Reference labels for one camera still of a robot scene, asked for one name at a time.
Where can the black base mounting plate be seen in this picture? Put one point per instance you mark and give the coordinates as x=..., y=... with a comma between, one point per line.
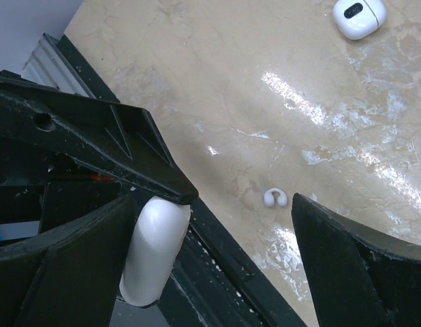
x=215, y=283

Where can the white hook earbud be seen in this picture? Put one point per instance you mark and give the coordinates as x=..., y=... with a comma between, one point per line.
x=274, y=196

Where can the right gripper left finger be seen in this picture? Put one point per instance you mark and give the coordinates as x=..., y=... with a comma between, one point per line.
x=69, y=275

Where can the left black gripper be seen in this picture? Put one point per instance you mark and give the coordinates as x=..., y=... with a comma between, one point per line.
x=37, y=183

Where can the white oval charging case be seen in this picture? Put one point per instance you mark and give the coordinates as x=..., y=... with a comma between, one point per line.
x=155, y=243

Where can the aluminium frame rail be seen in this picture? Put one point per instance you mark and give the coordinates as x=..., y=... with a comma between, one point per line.
x=47, y=66

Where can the white square charging case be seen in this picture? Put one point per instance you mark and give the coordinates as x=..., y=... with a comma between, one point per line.
x=357, y=19

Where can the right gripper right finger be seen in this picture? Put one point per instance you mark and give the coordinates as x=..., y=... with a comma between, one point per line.
x=357, y=275

